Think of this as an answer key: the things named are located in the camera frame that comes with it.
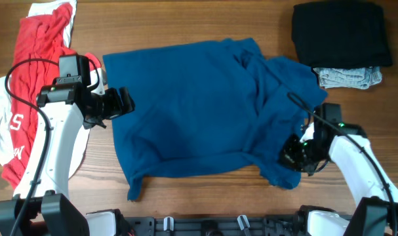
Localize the folded grey garment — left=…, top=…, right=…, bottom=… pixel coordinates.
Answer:
left=313, top=67, right=382, bottom=90

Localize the red t-shirt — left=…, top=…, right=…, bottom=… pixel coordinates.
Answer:
left=1, top=2, right=102, bottom=190

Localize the blue t-shirt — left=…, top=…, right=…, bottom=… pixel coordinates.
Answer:
left=103, top=39, right=327, bottom=201

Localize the folded black garment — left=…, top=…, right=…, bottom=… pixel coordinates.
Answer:
left=291, top=1, right=393, bottom=69

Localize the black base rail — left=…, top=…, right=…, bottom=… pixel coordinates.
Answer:
left=125, top=210, right=308, bottom=236

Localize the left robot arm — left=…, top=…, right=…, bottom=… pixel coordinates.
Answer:
left=0, top=54, right=135, bottom=235

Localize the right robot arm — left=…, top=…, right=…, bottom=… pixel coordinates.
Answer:
left=279, top=103, right=398, bottom=235

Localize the white t-shirt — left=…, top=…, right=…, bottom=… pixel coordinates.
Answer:
left=0, top=0, right=90, bottom=176

